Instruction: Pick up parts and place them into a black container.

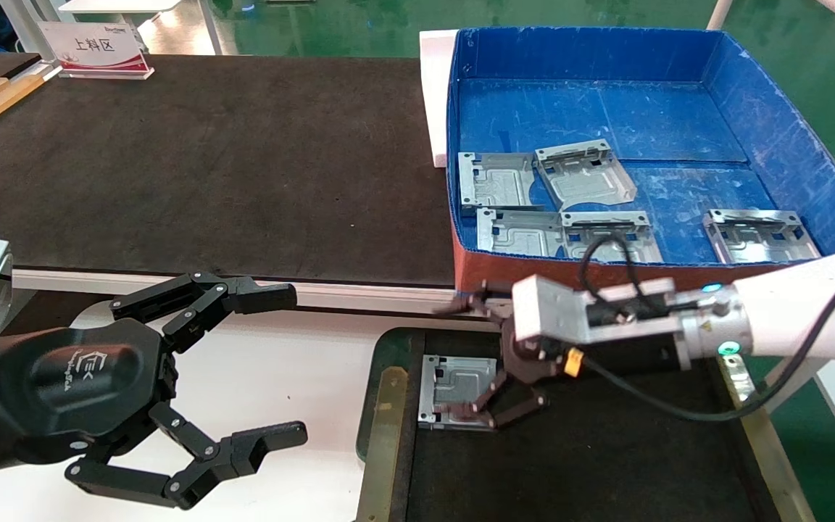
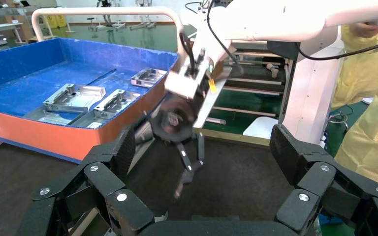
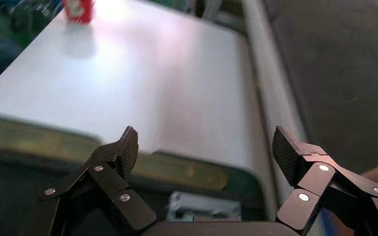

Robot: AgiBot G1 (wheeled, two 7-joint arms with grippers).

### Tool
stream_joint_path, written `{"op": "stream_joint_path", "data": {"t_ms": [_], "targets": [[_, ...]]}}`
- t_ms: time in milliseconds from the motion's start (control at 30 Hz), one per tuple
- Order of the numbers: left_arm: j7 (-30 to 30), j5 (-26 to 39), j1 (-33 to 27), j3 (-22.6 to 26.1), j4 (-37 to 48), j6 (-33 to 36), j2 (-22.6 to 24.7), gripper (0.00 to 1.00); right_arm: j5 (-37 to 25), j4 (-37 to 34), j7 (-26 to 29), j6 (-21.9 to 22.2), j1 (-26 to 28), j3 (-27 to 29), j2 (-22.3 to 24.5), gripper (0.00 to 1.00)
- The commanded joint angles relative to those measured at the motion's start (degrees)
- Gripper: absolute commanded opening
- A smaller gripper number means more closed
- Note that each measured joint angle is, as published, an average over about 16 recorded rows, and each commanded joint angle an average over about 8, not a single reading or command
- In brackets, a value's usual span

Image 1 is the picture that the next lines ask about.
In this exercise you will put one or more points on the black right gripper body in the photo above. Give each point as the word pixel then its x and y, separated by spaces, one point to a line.
pixel 533 362

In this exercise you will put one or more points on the white red sign placard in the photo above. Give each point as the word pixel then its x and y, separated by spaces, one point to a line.
pixel 95 49

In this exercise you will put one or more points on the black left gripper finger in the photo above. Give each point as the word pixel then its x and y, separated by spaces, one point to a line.
pixel 265 441
pixel 258 297

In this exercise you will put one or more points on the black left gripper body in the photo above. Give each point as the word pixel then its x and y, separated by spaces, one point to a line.
pixel 77 384

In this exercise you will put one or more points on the black tray container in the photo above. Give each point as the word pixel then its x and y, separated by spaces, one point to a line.
pixel 606 464

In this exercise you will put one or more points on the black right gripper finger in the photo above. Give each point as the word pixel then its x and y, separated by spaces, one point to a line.
pixel 479 303
pixel 512 415

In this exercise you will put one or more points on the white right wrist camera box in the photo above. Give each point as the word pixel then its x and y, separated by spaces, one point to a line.
pixel 548 308

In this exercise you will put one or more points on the flat stamped metal plate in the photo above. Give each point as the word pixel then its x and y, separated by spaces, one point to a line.
pixel 497 181
pixel 515 233

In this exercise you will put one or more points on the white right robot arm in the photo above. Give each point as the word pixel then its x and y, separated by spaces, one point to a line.
pixel 794 312

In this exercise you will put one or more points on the black table mat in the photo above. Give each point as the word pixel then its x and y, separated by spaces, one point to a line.
pixel 207 181

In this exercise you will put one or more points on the white frame post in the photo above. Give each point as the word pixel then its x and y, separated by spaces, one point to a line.
pixel 26 25

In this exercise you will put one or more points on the metal bracket with raised sides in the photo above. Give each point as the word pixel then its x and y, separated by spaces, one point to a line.
pixel 754 239
pixel 642 243
pixel 454 384
pixel 584 177

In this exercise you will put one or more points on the blue corrugated plastic bin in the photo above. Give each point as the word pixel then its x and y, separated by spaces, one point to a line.
pixel 606 109

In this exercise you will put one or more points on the aluminium table frame rail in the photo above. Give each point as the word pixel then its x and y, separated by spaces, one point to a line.
pixel 359 296

